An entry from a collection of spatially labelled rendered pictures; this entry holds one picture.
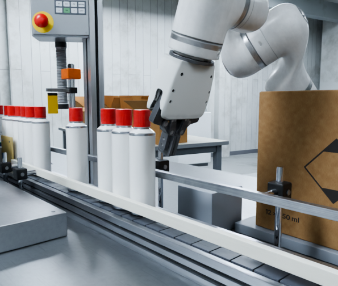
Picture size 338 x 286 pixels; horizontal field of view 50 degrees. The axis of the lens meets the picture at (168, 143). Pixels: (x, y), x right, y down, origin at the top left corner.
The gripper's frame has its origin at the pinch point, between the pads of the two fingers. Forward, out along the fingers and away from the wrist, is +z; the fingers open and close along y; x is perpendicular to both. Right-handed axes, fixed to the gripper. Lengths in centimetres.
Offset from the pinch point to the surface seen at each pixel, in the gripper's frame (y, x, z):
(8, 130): 2, -72, 29
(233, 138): -542, -358, 199
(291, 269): 3.5, 28.9, 2.9
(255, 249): 3.5, 23.9, 3.8
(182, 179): -3.9, 2.0, 6.8
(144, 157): 0.5, -4.7, 5.3
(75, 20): -9, -59, -11
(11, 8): -136, -487, 41
